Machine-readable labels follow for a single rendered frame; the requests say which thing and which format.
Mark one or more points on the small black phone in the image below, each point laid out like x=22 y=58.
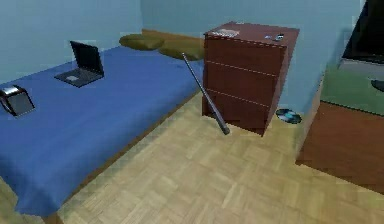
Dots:
x=279 y=36

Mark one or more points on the black alarm clock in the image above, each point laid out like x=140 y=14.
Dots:
x=16 y=101

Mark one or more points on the black oval object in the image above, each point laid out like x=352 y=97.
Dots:
x=378 y=84

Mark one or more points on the brown green-topped cabinet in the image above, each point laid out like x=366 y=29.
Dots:
x=346 y=140

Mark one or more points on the black baseball bat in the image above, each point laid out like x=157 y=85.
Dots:
x=206 y=96

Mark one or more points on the olive green pillow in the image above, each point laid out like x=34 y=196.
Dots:
x=184 y=51
x=141 y=42

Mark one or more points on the blue bed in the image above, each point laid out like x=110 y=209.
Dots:
x=100 y=126

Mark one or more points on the grey flat book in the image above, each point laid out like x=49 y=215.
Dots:
x=224 y=33

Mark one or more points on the black television set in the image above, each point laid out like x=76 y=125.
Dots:
x=368 y=36

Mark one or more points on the black laptop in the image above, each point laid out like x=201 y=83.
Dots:
x=86 y=66

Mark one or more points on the shiny compact disc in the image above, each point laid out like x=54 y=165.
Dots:
x=288 y=116

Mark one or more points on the dark red chest of drawers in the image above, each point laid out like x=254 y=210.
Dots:
x=243 y=80

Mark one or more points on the small blue card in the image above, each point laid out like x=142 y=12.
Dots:
x=268 y=37

